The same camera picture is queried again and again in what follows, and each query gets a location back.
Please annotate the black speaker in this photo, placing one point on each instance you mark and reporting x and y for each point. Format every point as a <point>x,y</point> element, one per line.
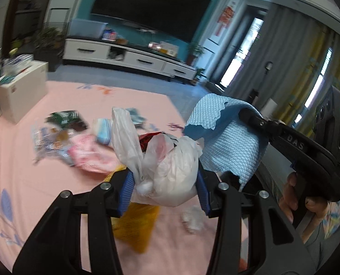
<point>254,96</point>

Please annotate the yellow paper bag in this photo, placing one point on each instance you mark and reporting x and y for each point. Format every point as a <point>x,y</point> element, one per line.
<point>135,226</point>

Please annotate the person's right forearm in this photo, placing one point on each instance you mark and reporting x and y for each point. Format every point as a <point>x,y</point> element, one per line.
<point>330,220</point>

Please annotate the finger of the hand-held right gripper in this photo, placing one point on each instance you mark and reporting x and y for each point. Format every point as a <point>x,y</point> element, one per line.
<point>256,119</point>

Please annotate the pink leaf print tablecloth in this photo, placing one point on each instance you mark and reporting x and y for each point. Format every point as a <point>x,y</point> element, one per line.
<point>58,192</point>

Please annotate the white tv cabinet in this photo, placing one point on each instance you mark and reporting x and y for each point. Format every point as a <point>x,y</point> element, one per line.
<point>101,51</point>

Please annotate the grey yellow patterned curtain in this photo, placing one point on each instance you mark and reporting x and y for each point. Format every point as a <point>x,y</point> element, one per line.
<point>296,63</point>

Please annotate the black television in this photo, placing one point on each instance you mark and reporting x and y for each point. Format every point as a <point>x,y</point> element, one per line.
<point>150,5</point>

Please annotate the red snack wrapper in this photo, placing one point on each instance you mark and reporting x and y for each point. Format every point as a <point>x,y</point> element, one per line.
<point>150,141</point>

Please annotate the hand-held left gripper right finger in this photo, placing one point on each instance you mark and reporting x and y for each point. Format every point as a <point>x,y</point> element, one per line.
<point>203,194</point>

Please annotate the dark green snack wrapper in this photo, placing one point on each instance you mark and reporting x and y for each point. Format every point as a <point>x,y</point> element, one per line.
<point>65,119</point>

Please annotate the pink plastic bag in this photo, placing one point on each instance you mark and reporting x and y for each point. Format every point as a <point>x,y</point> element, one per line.
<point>92,154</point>

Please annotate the white cylinder appliance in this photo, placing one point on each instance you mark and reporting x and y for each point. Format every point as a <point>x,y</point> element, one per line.
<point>268,107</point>

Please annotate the small potted plant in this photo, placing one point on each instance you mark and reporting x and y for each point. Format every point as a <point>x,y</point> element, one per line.
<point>200,76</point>

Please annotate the light blue textured cloth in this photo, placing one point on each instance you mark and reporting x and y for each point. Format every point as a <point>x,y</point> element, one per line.
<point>230,143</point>

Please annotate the translucent storage bin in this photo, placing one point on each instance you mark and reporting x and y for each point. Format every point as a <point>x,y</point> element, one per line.
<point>87,28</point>

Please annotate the white plastic bag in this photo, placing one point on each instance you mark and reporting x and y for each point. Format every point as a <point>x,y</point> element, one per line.
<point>170,174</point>

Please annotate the blue face mask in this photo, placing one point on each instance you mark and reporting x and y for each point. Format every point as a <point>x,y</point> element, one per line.
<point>102,131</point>

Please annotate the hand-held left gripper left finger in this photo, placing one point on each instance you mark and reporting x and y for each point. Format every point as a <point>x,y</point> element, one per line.
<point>125,194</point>

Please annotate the clear blue snack wrapper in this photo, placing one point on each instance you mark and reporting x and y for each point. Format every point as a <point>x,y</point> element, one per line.
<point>49,143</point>

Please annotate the large leafy potted plant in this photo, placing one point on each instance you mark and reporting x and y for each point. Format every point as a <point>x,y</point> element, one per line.
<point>48,43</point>

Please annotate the potted plant in red pot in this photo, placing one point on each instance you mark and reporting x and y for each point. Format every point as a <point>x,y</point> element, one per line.
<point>195,53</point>

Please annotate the crumpled white tissue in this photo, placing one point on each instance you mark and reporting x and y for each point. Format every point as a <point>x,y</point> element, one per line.
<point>194,219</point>

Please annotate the person's right hand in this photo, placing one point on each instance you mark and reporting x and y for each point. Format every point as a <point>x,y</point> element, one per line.
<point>289,194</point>

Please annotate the white box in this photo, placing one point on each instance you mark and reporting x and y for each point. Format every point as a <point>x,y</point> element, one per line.
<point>21,91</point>

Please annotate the grey sofa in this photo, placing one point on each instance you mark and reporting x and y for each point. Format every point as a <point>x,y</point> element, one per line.
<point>276,172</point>

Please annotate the black floor lamp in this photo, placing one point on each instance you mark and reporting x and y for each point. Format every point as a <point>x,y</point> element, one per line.
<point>268,67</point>

